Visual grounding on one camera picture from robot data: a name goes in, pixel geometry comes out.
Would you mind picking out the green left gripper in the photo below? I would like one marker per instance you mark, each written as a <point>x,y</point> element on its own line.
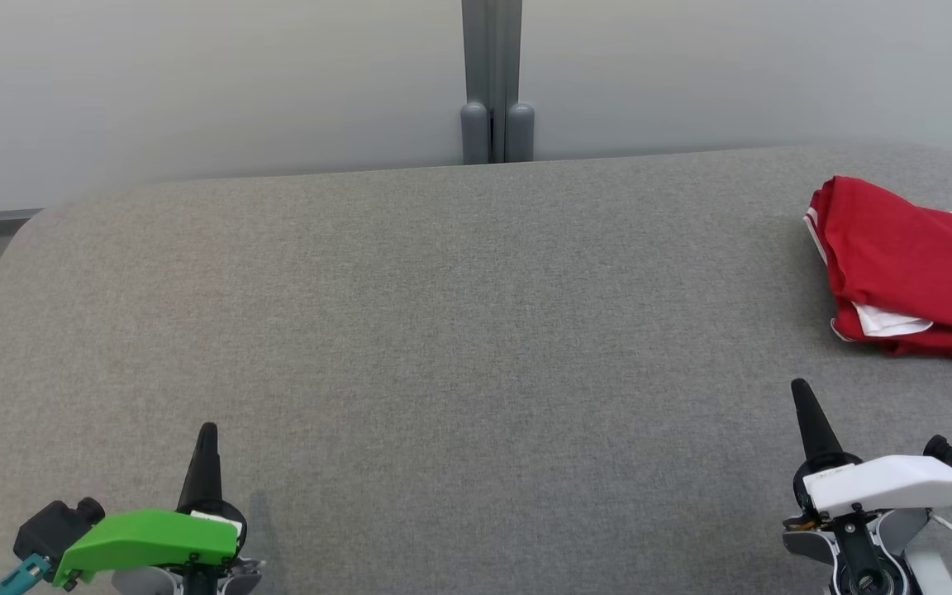
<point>145,537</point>

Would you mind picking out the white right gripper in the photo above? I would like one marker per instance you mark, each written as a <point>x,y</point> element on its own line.
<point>897,483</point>

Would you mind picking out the red white striped numbered jersey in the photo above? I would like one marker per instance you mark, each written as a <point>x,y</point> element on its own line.
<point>897,248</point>

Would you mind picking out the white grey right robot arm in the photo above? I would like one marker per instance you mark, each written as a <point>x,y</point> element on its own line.
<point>935,578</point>

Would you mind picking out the grey fabric sofa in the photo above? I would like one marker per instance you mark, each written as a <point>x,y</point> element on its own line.
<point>443,372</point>

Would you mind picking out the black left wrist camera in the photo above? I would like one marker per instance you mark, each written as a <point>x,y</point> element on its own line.
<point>50,529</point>

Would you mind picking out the grey partition post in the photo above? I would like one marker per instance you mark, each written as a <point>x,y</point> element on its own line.
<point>520,132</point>
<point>476,132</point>

